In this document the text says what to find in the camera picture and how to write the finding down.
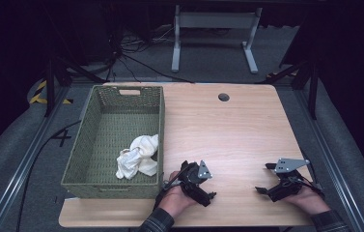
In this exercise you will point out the green woven basket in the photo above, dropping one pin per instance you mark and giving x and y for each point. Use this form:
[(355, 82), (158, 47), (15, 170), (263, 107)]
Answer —
[(118, 129)]

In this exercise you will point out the white metal table frame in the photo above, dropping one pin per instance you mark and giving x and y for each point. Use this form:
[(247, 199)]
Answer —
[(215, 21)]

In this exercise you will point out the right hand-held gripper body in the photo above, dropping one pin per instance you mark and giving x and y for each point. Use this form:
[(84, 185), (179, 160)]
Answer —
[(290, 185)]

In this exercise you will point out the grey table grommet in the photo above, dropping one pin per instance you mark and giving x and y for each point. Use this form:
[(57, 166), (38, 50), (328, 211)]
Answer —
[(223, 97)]

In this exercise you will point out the white cloth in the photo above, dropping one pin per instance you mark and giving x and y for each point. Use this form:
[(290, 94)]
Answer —
[(136, 158)]

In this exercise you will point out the person's right hand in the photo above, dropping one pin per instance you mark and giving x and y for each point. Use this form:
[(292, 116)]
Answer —
[(310, 201)]

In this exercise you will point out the person's left hand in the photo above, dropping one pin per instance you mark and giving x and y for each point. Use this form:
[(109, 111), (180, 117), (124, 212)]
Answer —
[(174, 199)]

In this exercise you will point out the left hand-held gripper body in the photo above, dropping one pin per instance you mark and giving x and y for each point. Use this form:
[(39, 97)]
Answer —
[(194, 175)]

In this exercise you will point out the black metal stand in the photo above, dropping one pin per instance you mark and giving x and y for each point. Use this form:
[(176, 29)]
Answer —
[(311, 87), (52, 87)]

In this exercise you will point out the yellow black hazard tape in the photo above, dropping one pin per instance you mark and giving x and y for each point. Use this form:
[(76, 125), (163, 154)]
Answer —
[(39, 93)]

